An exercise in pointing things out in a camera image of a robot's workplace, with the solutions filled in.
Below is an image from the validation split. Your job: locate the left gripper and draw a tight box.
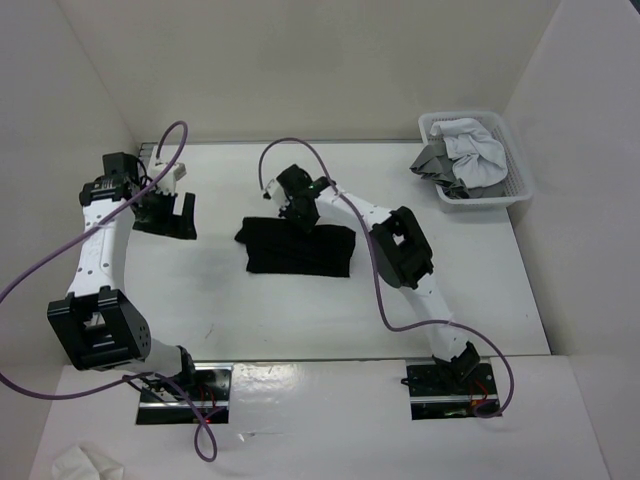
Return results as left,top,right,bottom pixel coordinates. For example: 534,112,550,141
133,185,196,240

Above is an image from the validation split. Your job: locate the black skirt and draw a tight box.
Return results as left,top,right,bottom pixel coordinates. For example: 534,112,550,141
234,217,356,278

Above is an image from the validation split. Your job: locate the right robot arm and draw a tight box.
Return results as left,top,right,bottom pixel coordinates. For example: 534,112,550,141
263,165,480,393

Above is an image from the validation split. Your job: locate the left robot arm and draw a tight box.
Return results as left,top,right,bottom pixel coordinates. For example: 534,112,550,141
47,152,199,400

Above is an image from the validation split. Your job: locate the grey skirt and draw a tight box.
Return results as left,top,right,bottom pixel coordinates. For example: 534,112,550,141
409,144,505,200

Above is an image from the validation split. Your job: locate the white skirt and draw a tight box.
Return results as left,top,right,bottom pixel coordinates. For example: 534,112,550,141
430,118,508,189

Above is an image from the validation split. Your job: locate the white plastic laundry basket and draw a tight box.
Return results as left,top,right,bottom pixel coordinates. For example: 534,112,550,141
418,111,533,212

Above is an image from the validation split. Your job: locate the white crumpled cloth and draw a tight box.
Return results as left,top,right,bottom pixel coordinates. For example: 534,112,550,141
51,444,125,480

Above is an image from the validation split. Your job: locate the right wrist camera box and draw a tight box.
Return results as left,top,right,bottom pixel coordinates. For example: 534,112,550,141
263,179,287,206

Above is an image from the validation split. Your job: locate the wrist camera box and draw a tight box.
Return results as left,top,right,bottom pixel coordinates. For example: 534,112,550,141
263,179,287,206
147,159,187,196

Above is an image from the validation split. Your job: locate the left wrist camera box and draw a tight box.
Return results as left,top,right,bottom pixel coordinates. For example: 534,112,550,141
147,159,187,196

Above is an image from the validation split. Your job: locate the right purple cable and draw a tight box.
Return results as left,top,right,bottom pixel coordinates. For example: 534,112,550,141
257,137,516,418

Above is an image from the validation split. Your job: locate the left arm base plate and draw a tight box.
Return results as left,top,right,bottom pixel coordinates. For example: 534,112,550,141
136,362,233,426

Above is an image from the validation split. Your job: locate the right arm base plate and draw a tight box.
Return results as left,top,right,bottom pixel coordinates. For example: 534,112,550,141
400,361,501,420

